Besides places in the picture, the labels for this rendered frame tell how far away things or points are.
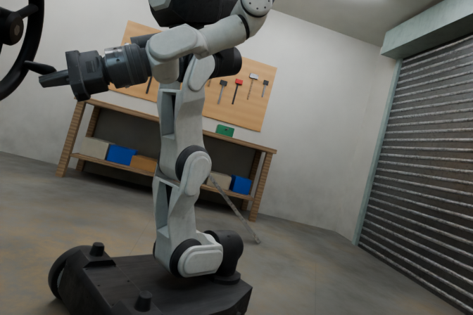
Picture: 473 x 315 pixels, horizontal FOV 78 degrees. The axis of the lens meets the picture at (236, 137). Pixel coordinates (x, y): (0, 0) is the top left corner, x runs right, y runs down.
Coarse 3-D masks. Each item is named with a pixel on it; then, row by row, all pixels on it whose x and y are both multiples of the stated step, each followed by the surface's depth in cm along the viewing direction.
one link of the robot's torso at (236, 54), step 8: (232, 48) 107; (216, 56) 103; (224, 56) 105; (232, 56) 107; (240, 56) 112; (224, 64) 106; (232, 64) 109; (240, 64) 112; (216, 72) 106; (224, 72) 109; (232, 72) 112; (176, 80) 99
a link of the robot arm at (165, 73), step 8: (136, 40) 66; (144, 40) 67; (128, 48) 63; (136, 48) 63; (144, 48) 65; (128, 56) 62; (136, 56) 62; (144, 56) 64; (136, 64) 62; (144, 64) 64; (152, 64) 64; (160, 64) 64; (168, 64) 65; (176, 64) 67; (136, 72) 63; (144, 72) 64; (152, 72) 66; (160, 72) 67; (168, 72) 68; (176, 72) 70; (136, 80) 65; (144, 80) 66; (160, 80) 71; (168, 80) 71
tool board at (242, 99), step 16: (128, 32) 368; (144, 32) 371; (256, 64) 393; (208, 80) 383; (224, 80) 383; (240, 80) 386; (256, 80) 392; (272, 80) 396; (144, 96) 370; (208, 96) 382; (224, 96) 386; (240, 96) 389; (256, 96) 392; (208, 112) 382; (224, 112) 385; (240, 112) 389; (256, 112) 392; (256, 128) 392
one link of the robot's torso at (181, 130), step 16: (192, 64) 94; (208, 64) 97; (192, 80) 94; (160, 96) 102; (176, 96) 96; (192, 96) 96; (160, 112) 102; (176, 112) 96; (192, 112) 99; (160, 128) 103; (176, 128) 97; (192, 128) 101; (176, 144) 98; (192, 144) 102; (160, 160) 105; (176, 160) 99; (176, 176) 100
